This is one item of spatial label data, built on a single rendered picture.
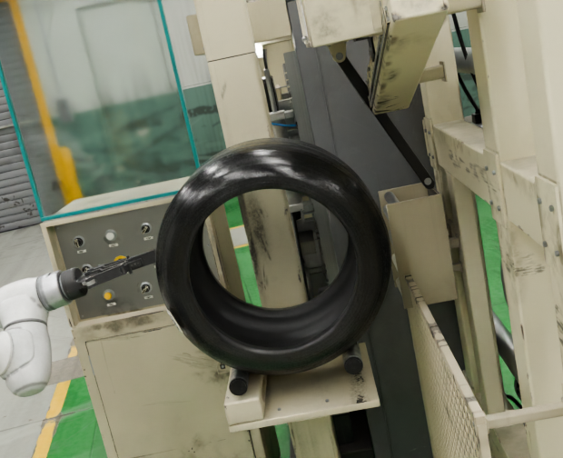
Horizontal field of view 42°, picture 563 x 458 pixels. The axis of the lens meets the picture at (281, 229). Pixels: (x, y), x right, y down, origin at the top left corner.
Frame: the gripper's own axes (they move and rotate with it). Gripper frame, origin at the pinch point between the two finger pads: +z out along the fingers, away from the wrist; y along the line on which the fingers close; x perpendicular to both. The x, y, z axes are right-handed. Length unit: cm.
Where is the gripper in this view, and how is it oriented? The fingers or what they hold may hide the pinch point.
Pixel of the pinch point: (143, 259)
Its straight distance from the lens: 184.2
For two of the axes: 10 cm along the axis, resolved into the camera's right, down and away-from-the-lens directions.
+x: 3.4, 9.2, 2.2
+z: 9.4, -3.2, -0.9
